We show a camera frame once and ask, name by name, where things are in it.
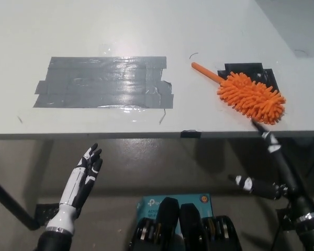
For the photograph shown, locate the black robot torso blocks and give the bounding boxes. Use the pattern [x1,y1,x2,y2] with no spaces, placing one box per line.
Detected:
[127,196,243,251]

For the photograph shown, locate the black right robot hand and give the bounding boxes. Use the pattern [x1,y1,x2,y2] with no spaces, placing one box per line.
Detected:
[228,118,314,222]

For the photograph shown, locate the black table leg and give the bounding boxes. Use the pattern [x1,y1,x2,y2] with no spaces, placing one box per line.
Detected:
[0,172,40,231]

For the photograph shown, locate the grey duct tape patch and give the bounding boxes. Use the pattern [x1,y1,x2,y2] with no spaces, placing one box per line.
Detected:
[32,55,175,109]

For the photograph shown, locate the black tape patch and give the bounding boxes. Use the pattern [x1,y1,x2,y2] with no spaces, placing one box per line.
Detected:
[216,62,280,93]

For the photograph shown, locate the teal router box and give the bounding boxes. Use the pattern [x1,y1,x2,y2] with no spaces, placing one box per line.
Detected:
[135,193,215,222]

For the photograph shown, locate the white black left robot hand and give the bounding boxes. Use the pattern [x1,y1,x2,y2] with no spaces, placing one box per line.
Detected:
[46,143,104,234]

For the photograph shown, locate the orange microfibre duster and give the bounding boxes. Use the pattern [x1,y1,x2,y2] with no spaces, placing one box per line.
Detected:
[191,62,287,126]

